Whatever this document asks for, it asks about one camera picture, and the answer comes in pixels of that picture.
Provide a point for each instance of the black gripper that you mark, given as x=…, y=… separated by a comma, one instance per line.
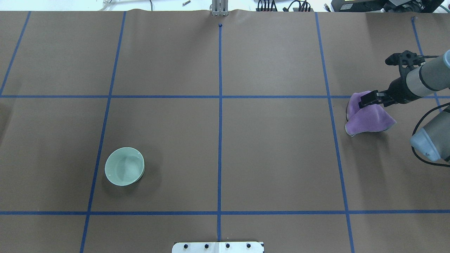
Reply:
x=397, y=88

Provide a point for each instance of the purple cloth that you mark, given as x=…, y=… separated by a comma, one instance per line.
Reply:
x=372, y=118

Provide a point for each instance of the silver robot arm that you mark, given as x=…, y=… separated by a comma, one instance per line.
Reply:
x=420, y=77

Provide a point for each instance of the mint green bowl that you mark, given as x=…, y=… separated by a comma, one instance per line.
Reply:
x=124, y=166

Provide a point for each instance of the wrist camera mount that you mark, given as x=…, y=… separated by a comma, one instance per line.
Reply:
x=407, y=61

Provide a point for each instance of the aluminium frame post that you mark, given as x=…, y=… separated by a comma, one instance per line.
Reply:
x=219, y=8

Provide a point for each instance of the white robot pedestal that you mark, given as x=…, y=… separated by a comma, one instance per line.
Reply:
x=219, y=247

